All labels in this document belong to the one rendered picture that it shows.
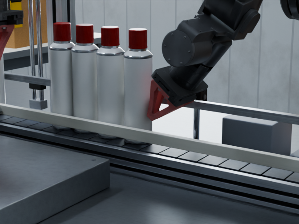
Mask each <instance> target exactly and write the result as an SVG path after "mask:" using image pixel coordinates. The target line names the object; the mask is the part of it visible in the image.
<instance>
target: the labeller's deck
mask: <svg viewBox="0 0 299 224"><path fill-rule="evenodd" d="M109 186H110V161H109V159H105V158H101V157H97V156H92V155H87V154H83V153H78V152H73V151H69V150H65V149H61V148H55V147H51V146H47V145H42V144H37V143H33V142H28V141H24V140H19V139H15V138H10V137H6V136H1V135H0V224H37V223H39V222H41V221H43V220H45V219H47V218H49V217H51V216H53V215H55V214H57V213H59V212H61V211H63V210H65V209H67V208H68V207H70V206H72V205H74V204H76V203H78V202H80V201H82V200H84V199H86V198H88V197H90V196H92V195H94V194H96V193H98V192H100V191H102V190H104V189H106V188H108V187H109Z"/></svg>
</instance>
